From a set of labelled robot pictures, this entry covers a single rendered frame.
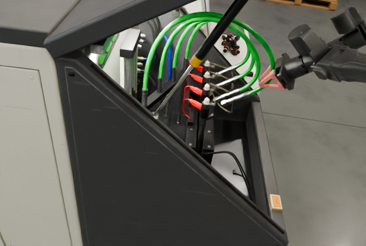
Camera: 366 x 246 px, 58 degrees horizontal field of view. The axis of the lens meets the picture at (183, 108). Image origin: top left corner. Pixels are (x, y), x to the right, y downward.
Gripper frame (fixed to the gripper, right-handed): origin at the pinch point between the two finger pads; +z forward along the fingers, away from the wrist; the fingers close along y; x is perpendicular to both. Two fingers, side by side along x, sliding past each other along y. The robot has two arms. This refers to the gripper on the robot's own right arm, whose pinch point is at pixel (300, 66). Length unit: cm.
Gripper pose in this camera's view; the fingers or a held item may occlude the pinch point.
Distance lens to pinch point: 117.1
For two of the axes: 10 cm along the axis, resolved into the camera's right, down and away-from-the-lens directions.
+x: -3.1, 5.6, -7.7
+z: -7.3, 3.8, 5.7
